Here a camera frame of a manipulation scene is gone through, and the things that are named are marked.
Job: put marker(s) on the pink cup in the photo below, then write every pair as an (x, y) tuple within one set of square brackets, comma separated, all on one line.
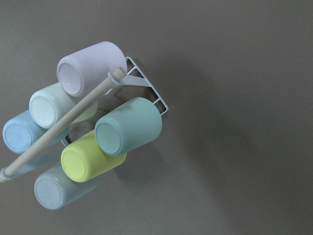
[(80, 72)]

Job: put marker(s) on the green cup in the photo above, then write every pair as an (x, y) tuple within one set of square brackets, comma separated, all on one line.
[(128, 127)]

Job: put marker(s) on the light blue cup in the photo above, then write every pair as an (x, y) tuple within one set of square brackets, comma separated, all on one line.
[(21, 131)]

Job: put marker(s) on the pale blue cup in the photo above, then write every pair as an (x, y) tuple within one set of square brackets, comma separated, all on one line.
[(54, 190)]

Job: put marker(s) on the white cup rack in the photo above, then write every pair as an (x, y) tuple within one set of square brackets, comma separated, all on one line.
[(31, 159)]

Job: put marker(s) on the yellow cup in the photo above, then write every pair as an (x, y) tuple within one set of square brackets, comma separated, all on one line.
[(83, 159)]

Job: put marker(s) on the cream white cup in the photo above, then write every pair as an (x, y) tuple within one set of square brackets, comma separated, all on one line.
[(48, 105)]

